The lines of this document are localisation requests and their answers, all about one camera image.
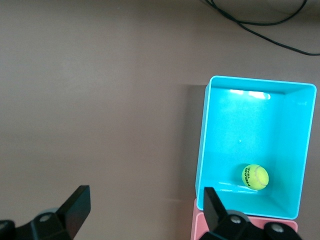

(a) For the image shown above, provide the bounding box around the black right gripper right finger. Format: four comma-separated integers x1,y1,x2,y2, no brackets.
199,187,301,240

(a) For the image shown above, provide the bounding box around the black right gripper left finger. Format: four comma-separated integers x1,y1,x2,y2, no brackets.
0,185,91,240

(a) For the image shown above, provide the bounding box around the yellow tennis ball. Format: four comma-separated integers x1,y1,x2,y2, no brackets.
240,163,270,191

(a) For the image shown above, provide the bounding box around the blue plastic bin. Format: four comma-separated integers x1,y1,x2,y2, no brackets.
194,75,317,221

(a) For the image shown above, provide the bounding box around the pink plastic bin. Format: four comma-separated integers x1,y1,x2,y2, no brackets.
190,197,299,240

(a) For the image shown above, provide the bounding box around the long black table cable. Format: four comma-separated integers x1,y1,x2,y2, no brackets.
202,0,320,56

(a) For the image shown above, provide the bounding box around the looped black table cable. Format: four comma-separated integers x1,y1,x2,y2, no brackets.
209,0,309,26

